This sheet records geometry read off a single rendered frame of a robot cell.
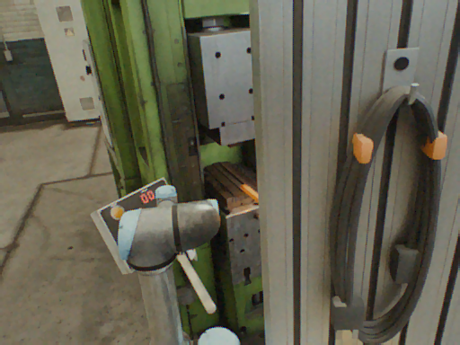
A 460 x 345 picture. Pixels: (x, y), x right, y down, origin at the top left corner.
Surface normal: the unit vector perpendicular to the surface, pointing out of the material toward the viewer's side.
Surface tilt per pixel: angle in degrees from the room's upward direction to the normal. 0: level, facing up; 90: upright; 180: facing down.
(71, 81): 90
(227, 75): 90
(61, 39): 90
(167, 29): 90
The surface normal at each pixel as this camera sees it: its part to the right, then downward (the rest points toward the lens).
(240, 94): 0.43, 0.36
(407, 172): -0.01, 0.44
